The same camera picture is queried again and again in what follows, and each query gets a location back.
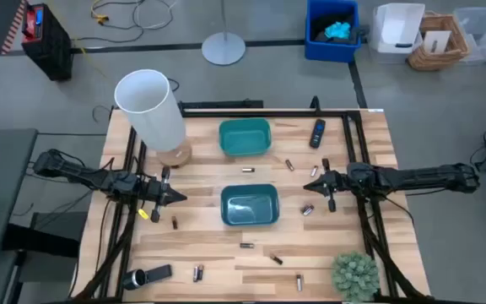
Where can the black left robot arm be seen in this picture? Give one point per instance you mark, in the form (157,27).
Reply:
(82,175)

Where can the black remote control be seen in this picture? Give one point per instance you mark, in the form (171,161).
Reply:
(317,134)

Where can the black desk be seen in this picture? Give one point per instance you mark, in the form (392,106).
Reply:
(7,198)

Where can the dark teal plastic bin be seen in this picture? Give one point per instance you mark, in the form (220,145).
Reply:
(249,205)

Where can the white plastic bin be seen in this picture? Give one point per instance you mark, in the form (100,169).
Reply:
(397,29)

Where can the green artificial plant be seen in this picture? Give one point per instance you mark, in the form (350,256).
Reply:
(354,276)

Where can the black cloth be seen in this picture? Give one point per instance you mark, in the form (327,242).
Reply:
(321,36)

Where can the black clamp post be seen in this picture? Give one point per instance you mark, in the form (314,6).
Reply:
(315,104)

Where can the black and red case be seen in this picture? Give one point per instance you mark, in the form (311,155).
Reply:
(46,46)

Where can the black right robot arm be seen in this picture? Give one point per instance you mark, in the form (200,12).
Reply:
(416,177)

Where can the blue plastic bin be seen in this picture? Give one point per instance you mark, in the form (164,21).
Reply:
(331,52)

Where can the yellow gripper tag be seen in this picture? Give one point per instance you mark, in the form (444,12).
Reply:
(143,214)

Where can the white card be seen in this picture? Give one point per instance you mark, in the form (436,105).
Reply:
(437,41)

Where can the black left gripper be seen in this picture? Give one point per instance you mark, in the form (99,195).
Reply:
(158,194)

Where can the silver AA battery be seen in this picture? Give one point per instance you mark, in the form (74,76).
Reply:
(248,169)
(309,211)
(195,274)
(298,282)
(305,208)
(314,170)

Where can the light teal plastic bin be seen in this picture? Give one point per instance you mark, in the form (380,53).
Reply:
(245,137)

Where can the black low platform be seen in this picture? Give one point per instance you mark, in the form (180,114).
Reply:
(57,236)

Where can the grey round-base floor stand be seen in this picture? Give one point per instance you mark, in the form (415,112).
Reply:
(223,48)

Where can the black metal table frame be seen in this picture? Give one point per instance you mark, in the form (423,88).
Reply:
(268,113)

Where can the turquoise cloth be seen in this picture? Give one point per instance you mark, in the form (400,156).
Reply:
(338,30)

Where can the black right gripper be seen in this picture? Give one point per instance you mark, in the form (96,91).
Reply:
(336,183)

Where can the wicker basket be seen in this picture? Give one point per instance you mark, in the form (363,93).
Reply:
(420,59)

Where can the long black bar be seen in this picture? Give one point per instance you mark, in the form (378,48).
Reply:
(217,104)

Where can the white shade wooden base lamp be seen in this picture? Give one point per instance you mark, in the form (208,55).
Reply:
(150,110)

